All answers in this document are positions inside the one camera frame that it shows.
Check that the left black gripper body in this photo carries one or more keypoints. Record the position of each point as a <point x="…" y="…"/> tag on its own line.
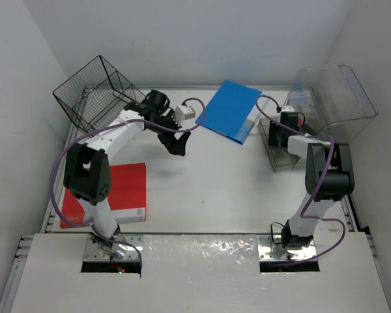
<point x="165" y="135"/>

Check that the clear grey drawer organizer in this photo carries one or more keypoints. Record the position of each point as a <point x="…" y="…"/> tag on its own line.
<point x="332" y="100"/>

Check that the black wire mesh basket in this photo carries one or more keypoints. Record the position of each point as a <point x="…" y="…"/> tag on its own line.
<point x="94" y="96"/>

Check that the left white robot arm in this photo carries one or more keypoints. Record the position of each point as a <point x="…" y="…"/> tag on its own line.
<point x="87" y="174"/>

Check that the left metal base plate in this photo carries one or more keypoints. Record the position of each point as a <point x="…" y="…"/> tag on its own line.
<point x="99" y="250"/>

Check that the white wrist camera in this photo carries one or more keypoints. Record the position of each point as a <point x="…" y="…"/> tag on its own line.
<point x="287" y="109"/>
<point x="183" y="113"/>

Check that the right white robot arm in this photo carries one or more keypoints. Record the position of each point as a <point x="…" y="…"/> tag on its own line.
<point x="329" y="175"/>

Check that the red notebook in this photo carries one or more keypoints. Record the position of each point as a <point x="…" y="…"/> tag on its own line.
<point x="127" y="197"/>

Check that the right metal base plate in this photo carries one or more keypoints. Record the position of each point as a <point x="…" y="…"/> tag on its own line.
<point x="269" y="250"/>

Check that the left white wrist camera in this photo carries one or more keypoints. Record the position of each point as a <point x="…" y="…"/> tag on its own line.
<point x="183" y="113"/>

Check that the blue folder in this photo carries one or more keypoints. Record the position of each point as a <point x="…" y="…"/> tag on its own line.
<point x="229" y="111"/>

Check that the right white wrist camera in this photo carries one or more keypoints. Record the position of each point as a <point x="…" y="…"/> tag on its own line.
<point x="287" y="109"/>

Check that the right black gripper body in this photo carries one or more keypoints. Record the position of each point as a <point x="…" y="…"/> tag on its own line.
<point x="274" y="132"/>

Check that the metal base plate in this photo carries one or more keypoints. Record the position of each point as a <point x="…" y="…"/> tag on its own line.
<point x="269" y="250"/>
<point x="99" y="250"/>

